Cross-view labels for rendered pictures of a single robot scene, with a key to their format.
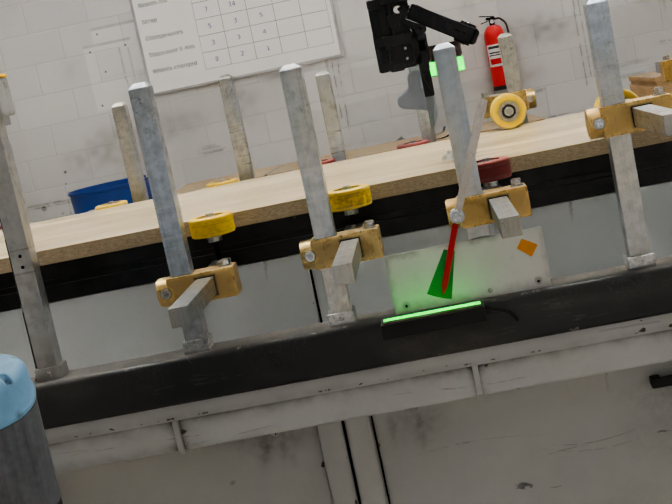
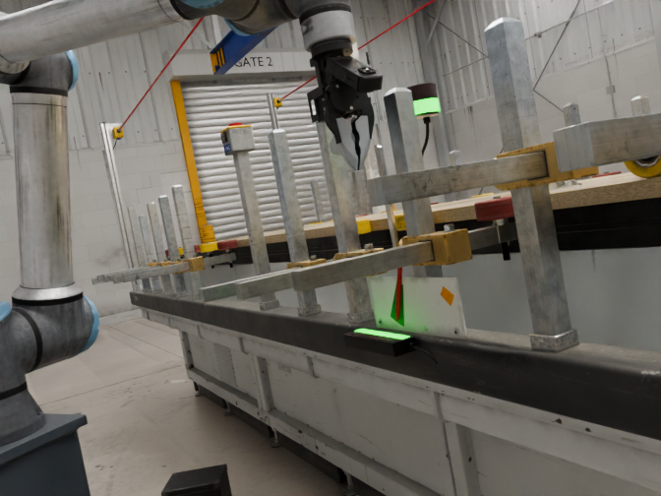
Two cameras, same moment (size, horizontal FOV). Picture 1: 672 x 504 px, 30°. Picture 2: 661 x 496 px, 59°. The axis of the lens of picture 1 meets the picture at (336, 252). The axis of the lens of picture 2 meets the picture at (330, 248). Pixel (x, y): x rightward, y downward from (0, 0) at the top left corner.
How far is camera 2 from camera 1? 1.69 m
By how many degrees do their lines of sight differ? 57
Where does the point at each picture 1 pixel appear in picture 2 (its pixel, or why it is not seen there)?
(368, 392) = (381, 381)
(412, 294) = (383, 313)
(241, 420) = (330, 369)
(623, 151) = (523, 208)
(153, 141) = (277, 170)
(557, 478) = not seen: outside the picture
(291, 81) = (320, 128)
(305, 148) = (330, 181)
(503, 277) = (433, 319)
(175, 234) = (289, 234)
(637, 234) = (540, 310)
